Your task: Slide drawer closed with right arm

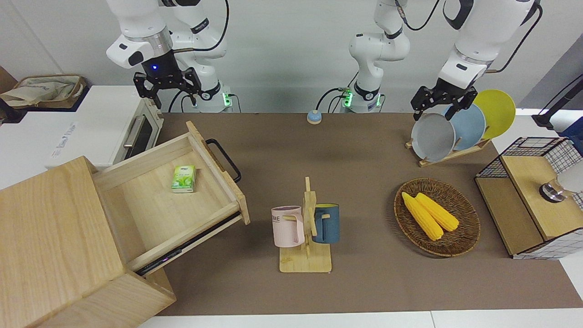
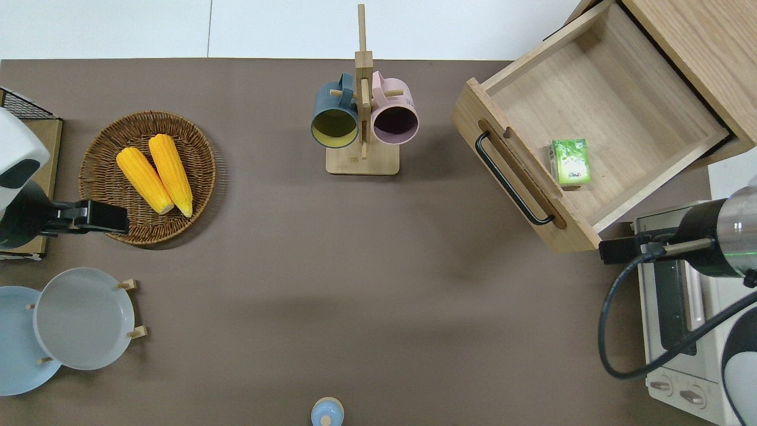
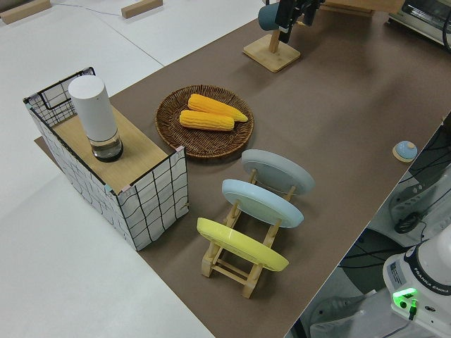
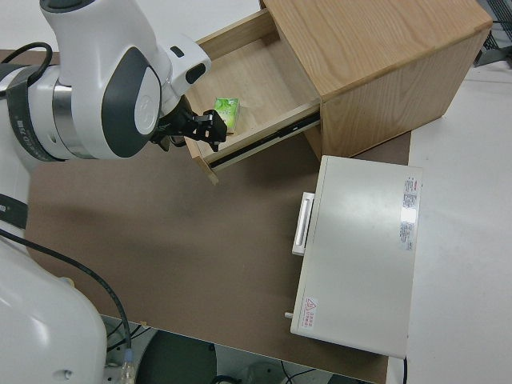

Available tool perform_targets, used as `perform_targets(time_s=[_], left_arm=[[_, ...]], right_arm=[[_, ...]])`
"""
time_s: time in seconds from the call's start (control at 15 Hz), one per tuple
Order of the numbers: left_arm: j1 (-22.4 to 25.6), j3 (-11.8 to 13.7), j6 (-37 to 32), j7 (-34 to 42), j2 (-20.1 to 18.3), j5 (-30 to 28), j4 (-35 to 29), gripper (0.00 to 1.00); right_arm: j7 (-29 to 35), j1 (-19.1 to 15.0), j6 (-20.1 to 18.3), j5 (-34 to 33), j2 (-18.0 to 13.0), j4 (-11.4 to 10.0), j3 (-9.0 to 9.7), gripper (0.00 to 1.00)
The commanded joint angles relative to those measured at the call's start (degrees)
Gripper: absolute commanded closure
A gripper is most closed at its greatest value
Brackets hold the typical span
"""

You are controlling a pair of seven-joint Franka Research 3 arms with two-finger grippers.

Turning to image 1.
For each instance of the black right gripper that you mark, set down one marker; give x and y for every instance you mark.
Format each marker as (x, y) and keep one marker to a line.
(161, 68)

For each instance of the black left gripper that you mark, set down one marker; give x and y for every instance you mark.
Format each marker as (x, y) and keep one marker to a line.
(448, 90)

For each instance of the light wooden drawer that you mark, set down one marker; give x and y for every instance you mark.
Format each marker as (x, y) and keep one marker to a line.
(150, 214)

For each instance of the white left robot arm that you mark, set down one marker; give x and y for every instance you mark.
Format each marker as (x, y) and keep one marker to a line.
(483, 27)

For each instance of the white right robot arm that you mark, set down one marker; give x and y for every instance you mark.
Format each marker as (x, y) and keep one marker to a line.
(136, 23)

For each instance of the light blue plate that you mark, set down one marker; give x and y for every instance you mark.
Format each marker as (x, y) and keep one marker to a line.
(469, 127)

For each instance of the grey plate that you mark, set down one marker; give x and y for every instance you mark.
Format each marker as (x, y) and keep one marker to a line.
(432, 139)

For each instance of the wooden plate rack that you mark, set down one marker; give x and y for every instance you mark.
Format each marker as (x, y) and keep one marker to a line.
(455, 154)

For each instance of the yellow plate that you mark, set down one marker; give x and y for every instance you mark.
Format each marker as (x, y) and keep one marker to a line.
(498, 109)

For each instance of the white toaster oven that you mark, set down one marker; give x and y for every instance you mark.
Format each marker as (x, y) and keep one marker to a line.
(100, 118)

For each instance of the brown rimmed storage box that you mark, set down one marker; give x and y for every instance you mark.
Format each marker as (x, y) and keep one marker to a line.
(78, 95)

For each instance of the green tissue pack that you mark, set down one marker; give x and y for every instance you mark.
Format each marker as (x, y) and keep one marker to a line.
(183, 178)

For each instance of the yellow corn cob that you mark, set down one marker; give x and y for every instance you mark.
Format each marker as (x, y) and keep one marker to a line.
(439, 213)
(423, 218)

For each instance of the small blue round button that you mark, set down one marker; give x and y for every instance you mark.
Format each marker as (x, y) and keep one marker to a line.
(314, 117)

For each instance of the white paper bag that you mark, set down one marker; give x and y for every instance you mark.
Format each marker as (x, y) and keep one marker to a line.
(36, 91)

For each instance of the blue object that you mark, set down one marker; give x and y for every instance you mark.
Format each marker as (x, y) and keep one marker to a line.
(575, 130)

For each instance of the brown wicker basket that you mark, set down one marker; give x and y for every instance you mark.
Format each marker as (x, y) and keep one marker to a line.
(460, 241)

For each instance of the translucent bottle with metal cap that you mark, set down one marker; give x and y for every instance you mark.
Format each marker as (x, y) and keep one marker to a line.
(553, 191)

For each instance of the brown cardboard board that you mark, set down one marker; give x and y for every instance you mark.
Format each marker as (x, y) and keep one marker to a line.
(5, 79)

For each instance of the dark blue mug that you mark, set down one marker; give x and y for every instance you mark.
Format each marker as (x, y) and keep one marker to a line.
(329, 225)

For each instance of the pink mug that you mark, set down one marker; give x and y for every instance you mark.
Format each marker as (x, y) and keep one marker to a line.
(287, 228)

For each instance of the light wooden cabinet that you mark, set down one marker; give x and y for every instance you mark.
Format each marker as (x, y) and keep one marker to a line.
(50, 237)

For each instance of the brown table mat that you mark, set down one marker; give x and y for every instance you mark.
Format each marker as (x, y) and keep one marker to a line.
(364, 282)

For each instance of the wooden mug rack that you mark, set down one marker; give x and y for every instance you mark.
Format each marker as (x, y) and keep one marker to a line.
(305, 262)

